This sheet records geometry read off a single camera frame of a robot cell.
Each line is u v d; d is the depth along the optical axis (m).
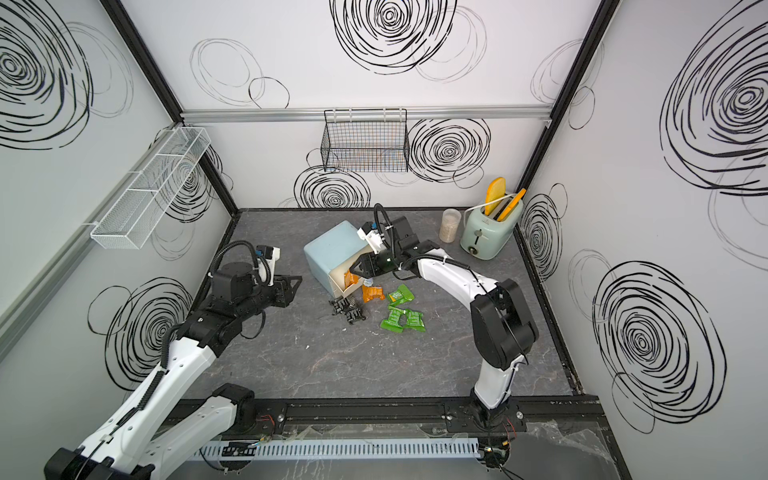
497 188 0.97
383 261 0.75
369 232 0.77
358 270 0.81
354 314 0.91
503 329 0.47
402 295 0.96
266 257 0.65
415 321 0.89
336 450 0.96
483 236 0.96
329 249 0.89
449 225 1.05
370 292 0.96
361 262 0.77
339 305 0.92
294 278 0.75
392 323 0.89
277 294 0.67
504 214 0.97
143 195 0.77
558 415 0.77
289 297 0.70
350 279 0.84
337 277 0.86
